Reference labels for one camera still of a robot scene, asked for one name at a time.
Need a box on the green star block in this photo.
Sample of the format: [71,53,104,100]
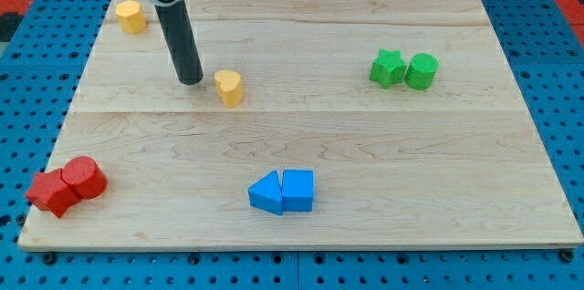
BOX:
[369,48,407,89]

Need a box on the blue cube block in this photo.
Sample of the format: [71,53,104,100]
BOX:
[281,170,314,212]

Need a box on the green cylinder block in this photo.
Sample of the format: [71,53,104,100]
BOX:
[404,53,439,90]

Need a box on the wooden board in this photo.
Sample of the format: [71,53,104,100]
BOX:
[18,0,583,252]

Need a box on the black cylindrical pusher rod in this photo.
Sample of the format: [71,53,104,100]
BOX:
[155,0,203,85]

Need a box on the yellow hexagon block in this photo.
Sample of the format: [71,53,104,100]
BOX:
[115,0,147,34]

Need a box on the red cylinder block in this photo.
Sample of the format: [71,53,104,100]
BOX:
[62,156,108,200]

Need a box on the red star block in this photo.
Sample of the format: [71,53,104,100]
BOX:
[25,168,81,218]

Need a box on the yellow heart block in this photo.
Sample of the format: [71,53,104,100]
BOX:
[214,70,244,109]

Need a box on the blue triangle block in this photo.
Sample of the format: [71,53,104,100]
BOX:
[248,171,284,215]

